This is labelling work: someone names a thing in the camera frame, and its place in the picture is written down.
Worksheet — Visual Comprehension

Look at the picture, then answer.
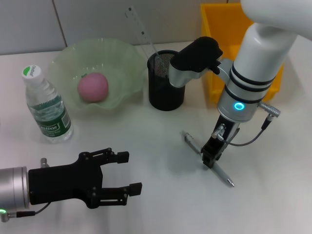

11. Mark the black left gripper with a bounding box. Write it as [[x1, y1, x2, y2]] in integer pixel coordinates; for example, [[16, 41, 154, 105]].
[[28, 147, 143, 210]]

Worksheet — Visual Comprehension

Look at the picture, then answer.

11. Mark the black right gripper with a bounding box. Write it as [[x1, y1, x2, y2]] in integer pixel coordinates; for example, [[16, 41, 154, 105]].
[[201, 115, 241, 170]]

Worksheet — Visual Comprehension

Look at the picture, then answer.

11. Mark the grey white ballpoint pen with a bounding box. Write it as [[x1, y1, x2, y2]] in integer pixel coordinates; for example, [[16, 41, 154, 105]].
[[181, 131, 235, 188]]

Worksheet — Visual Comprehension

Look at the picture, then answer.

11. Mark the pink peach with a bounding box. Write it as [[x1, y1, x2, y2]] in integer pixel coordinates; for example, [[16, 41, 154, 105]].
[[77, 72, 109, 102]]

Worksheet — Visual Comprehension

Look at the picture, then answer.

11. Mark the clear green-label water bottle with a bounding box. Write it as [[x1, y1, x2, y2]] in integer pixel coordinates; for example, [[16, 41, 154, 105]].
[[20, 63, 74, 144]]

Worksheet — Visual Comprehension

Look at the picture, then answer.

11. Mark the clear plastic ruler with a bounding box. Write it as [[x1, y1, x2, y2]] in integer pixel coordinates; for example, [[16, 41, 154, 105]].
[[124, 6, 169, 79]]

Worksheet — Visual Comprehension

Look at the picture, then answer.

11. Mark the black mesh pen holder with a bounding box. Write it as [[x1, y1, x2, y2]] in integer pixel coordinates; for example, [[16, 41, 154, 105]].
[[147, 50, 185, 112]]

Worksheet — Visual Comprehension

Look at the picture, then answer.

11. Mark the translucent green fruit plate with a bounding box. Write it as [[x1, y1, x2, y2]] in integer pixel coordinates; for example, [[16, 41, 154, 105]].
[[48, 38, 146, 120]]

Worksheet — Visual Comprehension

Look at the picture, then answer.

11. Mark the yellow plastic bin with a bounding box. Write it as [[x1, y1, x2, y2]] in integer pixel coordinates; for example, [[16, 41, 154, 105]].
[[200, 2, 285, 103]]

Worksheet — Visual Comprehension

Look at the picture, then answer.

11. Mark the right arm connector cable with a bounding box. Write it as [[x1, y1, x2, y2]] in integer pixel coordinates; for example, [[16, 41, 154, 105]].
[[211, 102, 281, 147]]

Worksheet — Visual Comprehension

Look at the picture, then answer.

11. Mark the arm connector cable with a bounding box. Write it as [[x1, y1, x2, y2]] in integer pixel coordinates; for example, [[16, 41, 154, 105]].
[[0, 202, 51, 223], [211, 102, 281, 147]]

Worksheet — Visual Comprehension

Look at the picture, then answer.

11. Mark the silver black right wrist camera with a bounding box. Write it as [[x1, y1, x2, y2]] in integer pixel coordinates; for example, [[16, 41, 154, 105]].
[[169, 36, 224, 88]]

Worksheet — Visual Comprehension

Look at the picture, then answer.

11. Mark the left arm connector cable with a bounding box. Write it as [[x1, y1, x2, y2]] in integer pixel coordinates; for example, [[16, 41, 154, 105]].
[[0, 202, 51, 223]]

